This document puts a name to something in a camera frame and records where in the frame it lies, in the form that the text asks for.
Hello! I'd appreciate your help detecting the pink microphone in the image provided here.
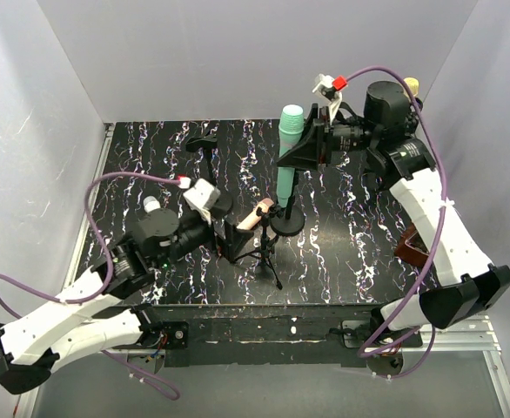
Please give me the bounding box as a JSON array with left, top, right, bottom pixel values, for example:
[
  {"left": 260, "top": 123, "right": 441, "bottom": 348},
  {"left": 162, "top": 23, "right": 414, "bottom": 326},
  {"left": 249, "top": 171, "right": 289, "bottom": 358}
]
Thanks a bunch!
[{"left": 237, "top": 198, "right": 274, "bottom": 231}]

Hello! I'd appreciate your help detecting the small black tripod stand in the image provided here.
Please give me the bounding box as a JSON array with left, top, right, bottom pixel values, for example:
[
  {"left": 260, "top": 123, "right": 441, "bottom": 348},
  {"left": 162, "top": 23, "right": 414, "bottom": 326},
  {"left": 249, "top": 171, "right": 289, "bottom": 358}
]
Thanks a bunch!
[{"left": 232, "top": 204, "right": 283, "bottom": 290}]

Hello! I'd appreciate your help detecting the green microphone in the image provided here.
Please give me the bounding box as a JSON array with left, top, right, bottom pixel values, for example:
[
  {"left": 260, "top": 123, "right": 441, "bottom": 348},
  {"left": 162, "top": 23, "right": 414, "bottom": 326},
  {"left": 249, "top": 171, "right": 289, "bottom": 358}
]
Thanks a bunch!
[{"left": 276, "top": 104, "right": 304, "bottom": 207}]

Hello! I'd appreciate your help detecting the yellow microphone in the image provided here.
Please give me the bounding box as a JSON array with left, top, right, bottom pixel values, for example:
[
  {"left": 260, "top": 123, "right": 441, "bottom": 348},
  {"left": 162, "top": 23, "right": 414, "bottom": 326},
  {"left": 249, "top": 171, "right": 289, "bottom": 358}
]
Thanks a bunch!
[{"left": 404, "top": 77, "right": 419, "bottom": 97}]

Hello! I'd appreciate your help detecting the black tripod shock-mount stand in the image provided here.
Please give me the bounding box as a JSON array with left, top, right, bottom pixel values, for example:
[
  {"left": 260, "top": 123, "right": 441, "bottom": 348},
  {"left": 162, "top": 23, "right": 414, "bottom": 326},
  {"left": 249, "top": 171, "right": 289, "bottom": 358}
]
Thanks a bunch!
[{"left": 406, "top": 96, "right": 423, "bottom": 129}]

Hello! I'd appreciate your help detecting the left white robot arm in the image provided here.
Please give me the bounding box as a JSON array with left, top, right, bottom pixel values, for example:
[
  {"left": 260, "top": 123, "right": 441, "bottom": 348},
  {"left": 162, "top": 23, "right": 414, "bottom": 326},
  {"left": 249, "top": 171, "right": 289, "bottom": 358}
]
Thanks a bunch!
[{"left": 0, "top": 191, "right": 262, "bottom": 394}]

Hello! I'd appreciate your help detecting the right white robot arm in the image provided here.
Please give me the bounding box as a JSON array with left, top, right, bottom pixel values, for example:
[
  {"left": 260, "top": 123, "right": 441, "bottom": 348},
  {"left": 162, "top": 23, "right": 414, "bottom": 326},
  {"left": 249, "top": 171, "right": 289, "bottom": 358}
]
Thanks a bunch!
[{"left": 278, "top": 74, "right": 510, "bottom": 334}]

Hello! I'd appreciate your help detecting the black round-base mic stand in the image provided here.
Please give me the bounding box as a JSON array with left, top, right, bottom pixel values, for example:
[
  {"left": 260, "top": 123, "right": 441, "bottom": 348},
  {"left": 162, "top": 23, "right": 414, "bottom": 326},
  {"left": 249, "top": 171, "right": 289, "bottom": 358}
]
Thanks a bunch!
[{"left": 271, "top": 170, "right": 305, "bottom": 237}]

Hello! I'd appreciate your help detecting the black rear mic stand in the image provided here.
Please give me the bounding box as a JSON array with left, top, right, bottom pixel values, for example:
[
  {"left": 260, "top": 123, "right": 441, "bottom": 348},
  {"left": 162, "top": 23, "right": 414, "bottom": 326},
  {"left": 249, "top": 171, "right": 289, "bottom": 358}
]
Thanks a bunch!
[{"left": 185, "top": 134, "right": 218, "bottom": 185}]

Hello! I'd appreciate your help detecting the white microphone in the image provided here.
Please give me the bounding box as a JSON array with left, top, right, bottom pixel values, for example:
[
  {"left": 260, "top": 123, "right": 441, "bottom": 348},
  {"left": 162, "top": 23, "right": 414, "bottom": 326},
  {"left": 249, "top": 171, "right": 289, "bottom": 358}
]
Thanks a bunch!
[{"left": 143, "top": 196, "right": 161, "bottom": 213}]

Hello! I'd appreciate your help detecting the brown box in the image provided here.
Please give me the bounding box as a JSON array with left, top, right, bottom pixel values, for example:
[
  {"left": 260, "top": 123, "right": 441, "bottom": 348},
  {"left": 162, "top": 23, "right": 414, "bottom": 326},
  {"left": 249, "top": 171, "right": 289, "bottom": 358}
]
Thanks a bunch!
[{"left": 394, "top": 224, "right": 429, "bottom": 268}]

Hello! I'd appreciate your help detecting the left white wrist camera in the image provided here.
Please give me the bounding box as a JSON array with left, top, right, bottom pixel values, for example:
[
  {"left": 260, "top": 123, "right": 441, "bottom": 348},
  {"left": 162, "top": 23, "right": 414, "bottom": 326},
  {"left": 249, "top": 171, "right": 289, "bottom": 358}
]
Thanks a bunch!
[{"left": 183, "top": 179, "right": 221, "bottom": 226}]

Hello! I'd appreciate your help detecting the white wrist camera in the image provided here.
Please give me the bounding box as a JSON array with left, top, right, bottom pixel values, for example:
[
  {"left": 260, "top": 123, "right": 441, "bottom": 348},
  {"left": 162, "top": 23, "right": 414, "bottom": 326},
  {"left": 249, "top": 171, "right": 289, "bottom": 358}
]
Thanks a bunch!
[
  {"left": 312, "top": 73, "right": 348, "bottom": 122},
  {"left": 183, "top": 179, "right": 221, "bottom": 226}
]

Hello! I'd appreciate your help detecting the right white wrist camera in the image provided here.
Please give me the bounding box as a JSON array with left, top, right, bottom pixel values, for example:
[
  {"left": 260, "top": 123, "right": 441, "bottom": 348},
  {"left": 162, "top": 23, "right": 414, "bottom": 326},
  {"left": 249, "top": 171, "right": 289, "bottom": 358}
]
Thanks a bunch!
[{"left": 312, "top": 73, "right": 348, "bottom": 122}]

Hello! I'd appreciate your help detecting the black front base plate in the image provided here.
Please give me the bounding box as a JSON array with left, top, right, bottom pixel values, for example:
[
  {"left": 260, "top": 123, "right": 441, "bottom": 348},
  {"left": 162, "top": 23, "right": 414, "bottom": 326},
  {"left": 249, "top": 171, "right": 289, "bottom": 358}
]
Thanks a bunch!
[{"left": 145, "top": 302, "right": 417, "bottom": 367}]

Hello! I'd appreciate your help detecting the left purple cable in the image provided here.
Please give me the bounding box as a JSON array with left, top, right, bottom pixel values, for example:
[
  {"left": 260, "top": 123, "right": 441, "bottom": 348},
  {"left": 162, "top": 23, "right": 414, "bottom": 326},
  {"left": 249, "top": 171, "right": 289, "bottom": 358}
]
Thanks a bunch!
[{"left": 0, "top": 171, "right": 191, "bottom": 401}]

